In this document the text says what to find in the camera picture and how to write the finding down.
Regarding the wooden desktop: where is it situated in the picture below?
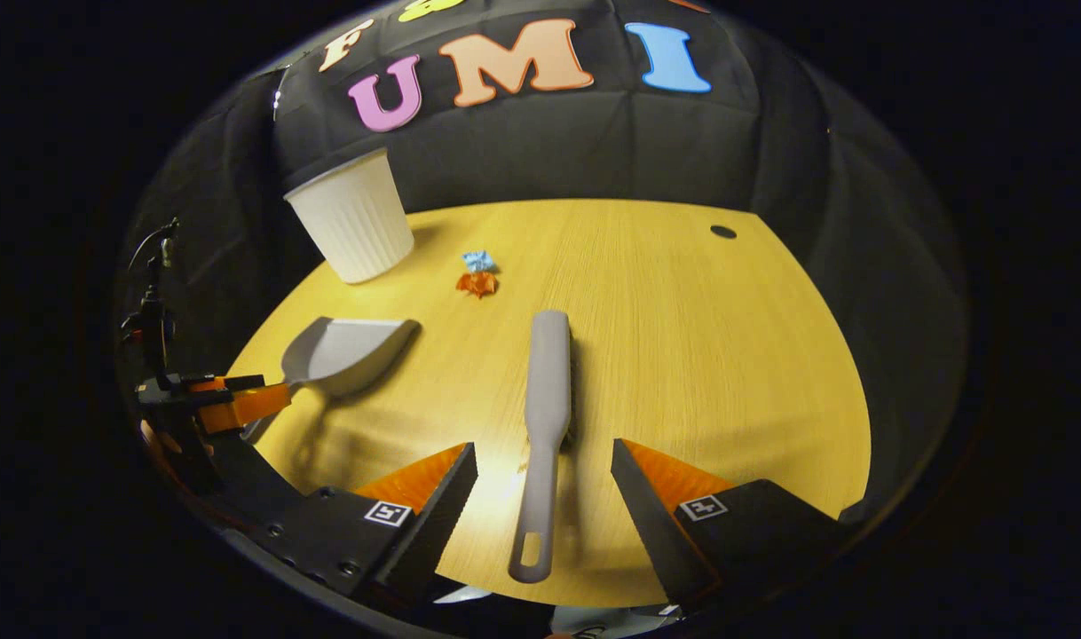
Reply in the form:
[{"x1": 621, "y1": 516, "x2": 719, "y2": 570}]
[{"x1": 225, "y1": 198, "x2": 872, "y2": 609}]

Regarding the thin black cable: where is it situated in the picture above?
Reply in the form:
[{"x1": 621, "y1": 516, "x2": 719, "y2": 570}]
[{"x1": 129, "y1": 217, "x2": 180, "y2": 272}]

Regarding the white ribbed garbage bin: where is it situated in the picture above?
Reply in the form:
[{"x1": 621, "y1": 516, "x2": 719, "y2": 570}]
[{"x1": 283, "y1": 147, "x2": 415, "y2": 285}]

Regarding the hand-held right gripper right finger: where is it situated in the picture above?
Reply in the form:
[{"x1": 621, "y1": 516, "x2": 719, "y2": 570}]
[{"x1": 610, "y1": 438, "x2": 861, "y2": 613}]

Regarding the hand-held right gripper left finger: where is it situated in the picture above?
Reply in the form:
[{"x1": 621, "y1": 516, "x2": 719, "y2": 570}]
[{"x1": 256, "y1": 442, "x2": 479, "y2": 613}]

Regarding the grey dustpan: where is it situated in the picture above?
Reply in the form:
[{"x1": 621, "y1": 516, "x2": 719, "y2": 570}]
[{"x1": 239, "y1": 317, "x2": 422, "y2": 445}]

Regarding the black backdrop cloth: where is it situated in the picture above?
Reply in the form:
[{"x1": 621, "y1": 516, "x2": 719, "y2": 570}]
[{"x1": 119, "y1": 0, "x2": 967, "y2": 533}]

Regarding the small grey broom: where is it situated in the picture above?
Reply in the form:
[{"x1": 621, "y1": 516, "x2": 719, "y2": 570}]
[{"x1": 508, "y1": 309, "x2": 581, "y2": 585}]

